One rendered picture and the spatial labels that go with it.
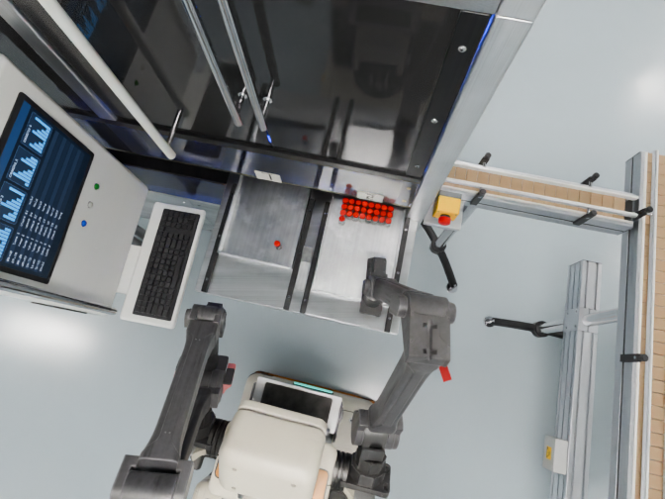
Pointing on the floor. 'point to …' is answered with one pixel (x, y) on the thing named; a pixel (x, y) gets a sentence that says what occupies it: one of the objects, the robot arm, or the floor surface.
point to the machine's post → (475, 94)
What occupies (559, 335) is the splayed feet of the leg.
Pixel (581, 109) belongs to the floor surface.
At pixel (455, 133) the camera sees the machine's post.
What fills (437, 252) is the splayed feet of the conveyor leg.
